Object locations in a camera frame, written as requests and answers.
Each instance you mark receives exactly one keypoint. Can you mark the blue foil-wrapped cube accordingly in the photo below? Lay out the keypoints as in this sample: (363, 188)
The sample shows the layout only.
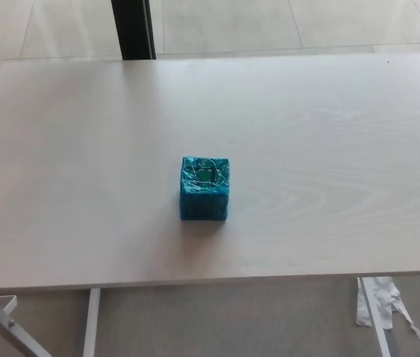
(204, 201)

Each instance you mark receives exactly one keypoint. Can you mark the white upright table leg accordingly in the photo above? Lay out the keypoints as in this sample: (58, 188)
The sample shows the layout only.
(91, 323)

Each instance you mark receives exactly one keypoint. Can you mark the crumpled white tape strip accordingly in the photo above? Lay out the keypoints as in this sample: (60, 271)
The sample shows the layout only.
(384, 303)

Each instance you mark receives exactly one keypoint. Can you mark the white slanted table leg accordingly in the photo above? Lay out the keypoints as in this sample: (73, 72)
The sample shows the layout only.
(7, 329)

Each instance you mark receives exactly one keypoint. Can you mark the black vertical door frame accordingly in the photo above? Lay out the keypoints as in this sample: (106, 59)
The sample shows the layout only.
(133, 29)

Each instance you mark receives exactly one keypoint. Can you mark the white metal hook bracket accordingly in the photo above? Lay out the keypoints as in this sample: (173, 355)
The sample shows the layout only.
(8, 302)

